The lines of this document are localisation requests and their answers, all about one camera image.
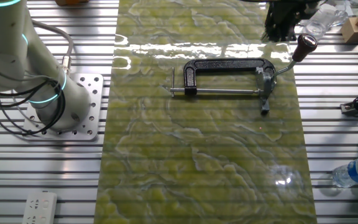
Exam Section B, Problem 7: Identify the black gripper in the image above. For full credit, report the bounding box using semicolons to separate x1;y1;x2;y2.
263;0;306;43

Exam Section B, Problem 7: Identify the metal lever with wooden knob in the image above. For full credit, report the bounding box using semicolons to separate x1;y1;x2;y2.
254;33;319;116

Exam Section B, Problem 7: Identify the clear plastic bottle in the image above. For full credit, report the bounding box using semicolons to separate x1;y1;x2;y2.
303;2;350;35

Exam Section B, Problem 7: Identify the large light wooden block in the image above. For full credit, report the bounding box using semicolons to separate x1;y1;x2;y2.
340;17;358;44

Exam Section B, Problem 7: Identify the black C-clamp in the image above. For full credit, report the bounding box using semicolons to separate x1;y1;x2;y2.
169;58;277;98

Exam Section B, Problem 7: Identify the green marble pattern mat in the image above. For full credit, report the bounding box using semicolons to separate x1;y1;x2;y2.
93;0;318;224

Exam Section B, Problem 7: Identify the water bottle with blue label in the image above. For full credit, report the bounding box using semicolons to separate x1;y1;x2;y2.
332;156;358;189

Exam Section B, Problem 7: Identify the white power strip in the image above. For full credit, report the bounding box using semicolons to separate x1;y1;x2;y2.
22;190;58;224

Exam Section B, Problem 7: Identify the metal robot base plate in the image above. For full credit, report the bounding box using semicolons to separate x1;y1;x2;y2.
22;73;104;141

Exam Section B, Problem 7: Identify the grey cable with metal connector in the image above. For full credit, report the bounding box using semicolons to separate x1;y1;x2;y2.
31;20;74;75

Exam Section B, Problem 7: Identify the black cable bundle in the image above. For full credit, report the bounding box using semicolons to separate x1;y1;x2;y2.
0;77;67;137

